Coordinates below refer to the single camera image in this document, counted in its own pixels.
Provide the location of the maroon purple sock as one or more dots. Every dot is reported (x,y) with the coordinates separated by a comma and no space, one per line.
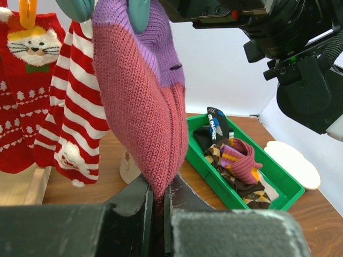
(142,87)
(238,158)

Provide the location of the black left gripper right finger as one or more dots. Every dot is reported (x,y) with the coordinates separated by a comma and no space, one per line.
(194,228)

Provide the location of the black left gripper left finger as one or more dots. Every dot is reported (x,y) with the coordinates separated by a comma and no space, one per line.
(120,226)

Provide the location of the wooden drying rack frame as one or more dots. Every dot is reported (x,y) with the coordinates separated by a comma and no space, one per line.
(25,188)

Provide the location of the green ceramic mug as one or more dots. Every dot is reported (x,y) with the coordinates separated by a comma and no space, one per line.
(128,169)

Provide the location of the red cat christmas sock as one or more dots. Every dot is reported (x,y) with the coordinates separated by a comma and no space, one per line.
(28,59)

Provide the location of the green plastic tray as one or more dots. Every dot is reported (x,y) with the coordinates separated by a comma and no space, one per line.
(288,188)

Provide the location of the red white striped sock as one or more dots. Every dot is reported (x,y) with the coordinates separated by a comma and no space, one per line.
(69,137)

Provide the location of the cream divided plate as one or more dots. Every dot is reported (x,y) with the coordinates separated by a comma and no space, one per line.
(292,161)

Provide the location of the black blue logo sock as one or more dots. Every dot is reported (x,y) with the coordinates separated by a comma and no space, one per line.
(216,130)

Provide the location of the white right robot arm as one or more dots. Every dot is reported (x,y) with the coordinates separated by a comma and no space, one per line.
(302,40)

